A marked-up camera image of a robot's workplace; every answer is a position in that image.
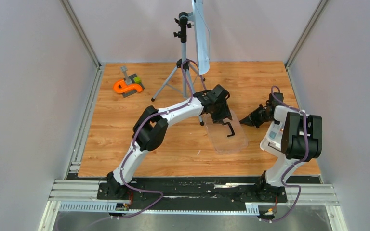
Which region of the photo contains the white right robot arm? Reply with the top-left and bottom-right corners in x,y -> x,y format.
240,92 -> 323,201

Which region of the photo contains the orange grey toy fixture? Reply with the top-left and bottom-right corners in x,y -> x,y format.
112,66 -> 145,98

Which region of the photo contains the grey tripod stand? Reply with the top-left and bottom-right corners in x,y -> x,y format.
150,12 -> 206,127

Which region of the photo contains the white tablet panel on tripod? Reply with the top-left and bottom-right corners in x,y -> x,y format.
191,0 -> 211,75

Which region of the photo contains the white plastic box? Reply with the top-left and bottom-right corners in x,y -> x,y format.
260,106 -> 288,156

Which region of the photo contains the clear plastic lid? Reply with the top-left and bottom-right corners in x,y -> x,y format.
202,109 -> 249,154

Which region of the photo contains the clear compartment tray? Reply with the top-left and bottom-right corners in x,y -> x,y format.
266,108 -> 287,143

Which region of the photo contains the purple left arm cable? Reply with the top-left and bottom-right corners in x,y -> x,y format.
52,58 -> 208,231

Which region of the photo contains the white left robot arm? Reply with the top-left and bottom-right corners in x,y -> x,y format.
101,84 -> 233,199

